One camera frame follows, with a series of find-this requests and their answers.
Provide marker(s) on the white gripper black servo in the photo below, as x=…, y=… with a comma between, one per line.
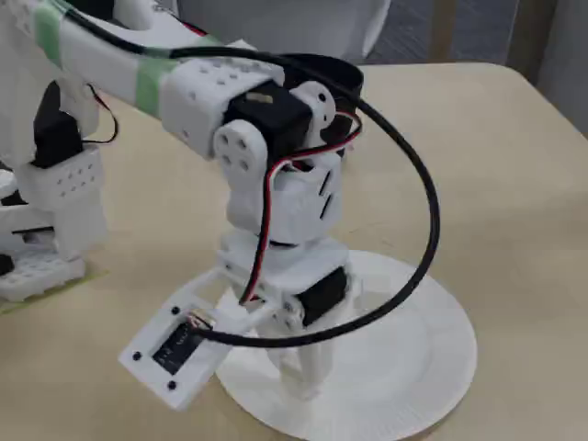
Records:
x=309, y=276

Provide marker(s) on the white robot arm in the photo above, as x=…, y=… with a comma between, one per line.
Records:
x=197, y=101

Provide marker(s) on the white paper plate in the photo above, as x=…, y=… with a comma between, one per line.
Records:
x=404, y=367

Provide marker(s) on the black pot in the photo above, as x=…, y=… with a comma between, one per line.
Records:
x=342, y=75

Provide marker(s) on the green tape band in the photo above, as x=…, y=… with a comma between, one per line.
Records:
x=154, y=87
x=48, y=32

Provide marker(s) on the light wooden post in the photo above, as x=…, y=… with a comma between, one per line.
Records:
x=442, y=27

